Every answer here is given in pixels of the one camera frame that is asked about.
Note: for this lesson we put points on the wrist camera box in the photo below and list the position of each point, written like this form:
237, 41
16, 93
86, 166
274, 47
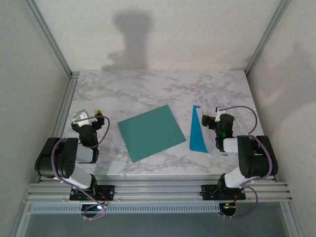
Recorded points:
218, 116
82, 116

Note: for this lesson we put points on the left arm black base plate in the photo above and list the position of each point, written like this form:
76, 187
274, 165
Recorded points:
108, 192

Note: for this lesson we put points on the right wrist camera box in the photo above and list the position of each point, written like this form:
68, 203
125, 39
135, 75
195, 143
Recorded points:
218, 116

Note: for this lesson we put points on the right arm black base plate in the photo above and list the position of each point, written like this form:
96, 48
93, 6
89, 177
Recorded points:
207, 192

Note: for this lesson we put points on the printed white paper sheet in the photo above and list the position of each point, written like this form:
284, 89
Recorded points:
209, 102

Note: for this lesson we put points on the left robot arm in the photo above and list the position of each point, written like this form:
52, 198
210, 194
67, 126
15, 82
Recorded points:
59, 160

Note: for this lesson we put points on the aluminium frame post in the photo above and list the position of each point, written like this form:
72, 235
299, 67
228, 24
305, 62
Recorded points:
50, 39
265, 37

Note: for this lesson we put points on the aluminium side rail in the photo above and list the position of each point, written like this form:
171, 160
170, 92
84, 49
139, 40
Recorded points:
67, 98

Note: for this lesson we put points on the green folder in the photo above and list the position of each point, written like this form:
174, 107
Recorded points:
150, 133

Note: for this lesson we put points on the blue file sheet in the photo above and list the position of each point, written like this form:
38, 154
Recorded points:
196, 138

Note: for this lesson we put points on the aluminium frame rail beam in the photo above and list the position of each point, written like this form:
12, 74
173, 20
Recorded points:
158, 192

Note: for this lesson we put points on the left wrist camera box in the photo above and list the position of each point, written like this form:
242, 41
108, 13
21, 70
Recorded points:
82, 116

